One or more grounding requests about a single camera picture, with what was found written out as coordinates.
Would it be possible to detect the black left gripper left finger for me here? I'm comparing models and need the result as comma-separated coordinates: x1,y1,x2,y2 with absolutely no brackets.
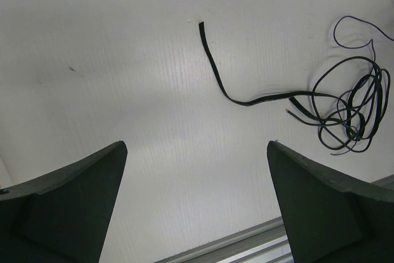
1,141,127,262

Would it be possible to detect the black ribbon cable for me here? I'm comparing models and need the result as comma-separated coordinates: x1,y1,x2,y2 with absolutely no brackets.
198,21,392,144

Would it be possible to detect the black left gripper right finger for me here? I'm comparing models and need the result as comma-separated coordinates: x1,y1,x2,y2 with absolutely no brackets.
267,141,393,262

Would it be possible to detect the multicolour wire bundle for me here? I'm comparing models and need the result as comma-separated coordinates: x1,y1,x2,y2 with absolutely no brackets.
311,15,394,156

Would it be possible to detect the aluminium mounting rail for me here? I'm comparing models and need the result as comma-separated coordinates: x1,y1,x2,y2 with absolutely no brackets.
153,174,394,263

